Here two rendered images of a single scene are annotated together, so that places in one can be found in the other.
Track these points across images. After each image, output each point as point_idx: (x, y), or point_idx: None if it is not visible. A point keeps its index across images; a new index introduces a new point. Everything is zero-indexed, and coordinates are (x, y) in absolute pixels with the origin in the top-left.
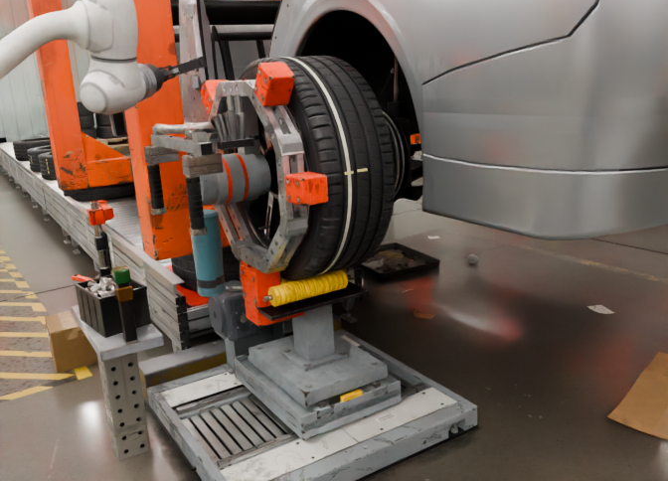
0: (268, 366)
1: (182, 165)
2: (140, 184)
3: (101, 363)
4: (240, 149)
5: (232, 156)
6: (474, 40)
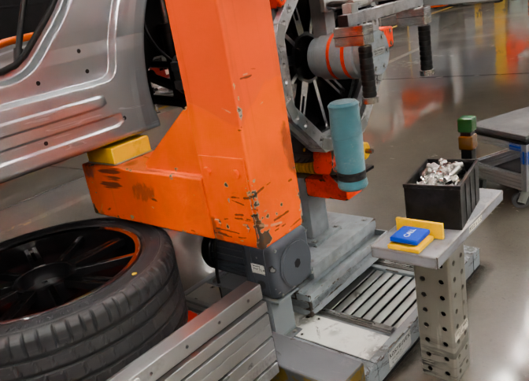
0: (340, 247)
1: (424, 15)
2: (270, 124)
3: (460, 267)
4: (330, 29)
5: None
6: None
